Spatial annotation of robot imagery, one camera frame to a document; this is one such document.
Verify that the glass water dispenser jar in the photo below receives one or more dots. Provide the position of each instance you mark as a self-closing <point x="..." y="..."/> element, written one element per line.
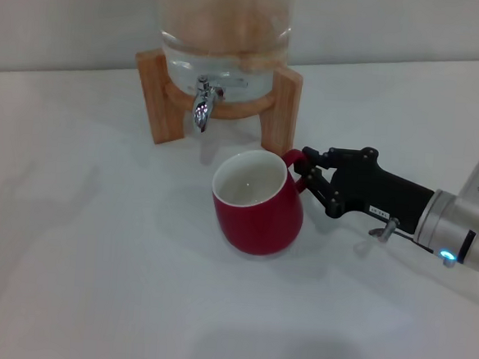
<point x="221" y="30"/>

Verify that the red ceramic cup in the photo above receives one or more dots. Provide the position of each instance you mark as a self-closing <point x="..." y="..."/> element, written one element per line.
<point x="257" y="226"/>

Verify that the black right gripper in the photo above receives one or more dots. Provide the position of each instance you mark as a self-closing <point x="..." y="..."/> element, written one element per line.
<point x="370" y="188"/>

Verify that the chrome faucet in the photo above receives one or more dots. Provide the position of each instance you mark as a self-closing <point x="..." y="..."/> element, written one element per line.
<point x="201" y="109"/>

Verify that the wooden dispenser stand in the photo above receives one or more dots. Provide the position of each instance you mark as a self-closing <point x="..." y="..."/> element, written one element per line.
<point x="283" y="117"/>

